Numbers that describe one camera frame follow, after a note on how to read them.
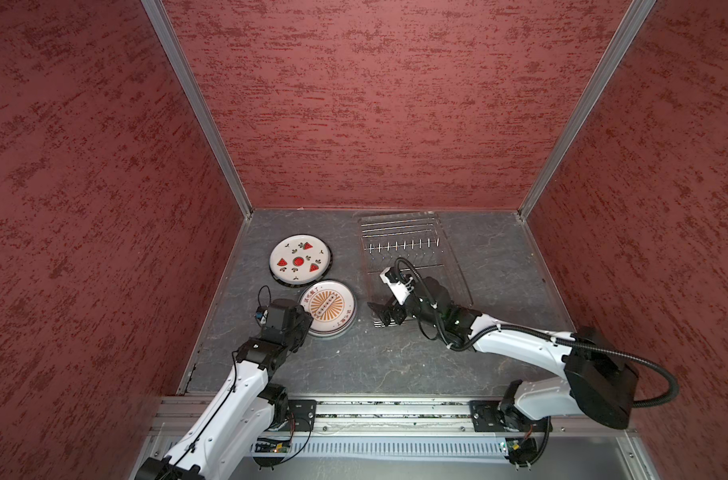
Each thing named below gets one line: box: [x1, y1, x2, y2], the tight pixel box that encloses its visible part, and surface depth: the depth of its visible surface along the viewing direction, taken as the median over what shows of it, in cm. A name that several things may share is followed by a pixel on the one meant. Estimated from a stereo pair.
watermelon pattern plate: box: [268, 234, 333, 287], surface depth 105 cm
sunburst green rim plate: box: [299, 279, 357, 338], surface depth 93 cm
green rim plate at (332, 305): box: [300, 279, 357, 338], surface depth 92 cm
